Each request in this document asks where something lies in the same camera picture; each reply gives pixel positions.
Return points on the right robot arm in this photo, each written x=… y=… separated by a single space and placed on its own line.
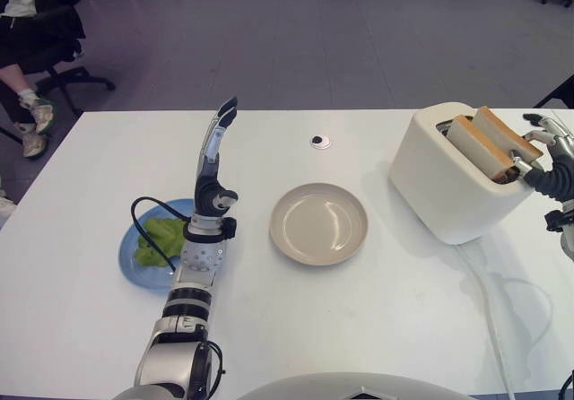
x=566 y=232

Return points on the green lettuce leaf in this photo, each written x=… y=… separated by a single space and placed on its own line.
x=157 y=236

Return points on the bread slice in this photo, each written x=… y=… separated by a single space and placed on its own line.
x=502 y=133
x=475 y=149

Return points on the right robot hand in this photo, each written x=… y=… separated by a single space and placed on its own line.
x=556 y=176

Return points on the blue plate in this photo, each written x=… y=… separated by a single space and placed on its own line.
x=130 y=261

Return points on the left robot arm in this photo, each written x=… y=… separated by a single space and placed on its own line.
x=190 y=301

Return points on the beige plate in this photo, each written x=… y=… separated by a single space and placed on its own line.
x=318 y=225

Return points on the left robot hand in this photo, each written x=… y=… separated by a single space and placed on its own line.
x=208 y=189

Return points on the cream toaster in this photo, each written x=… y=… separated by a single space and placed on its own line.
x=444 y=198

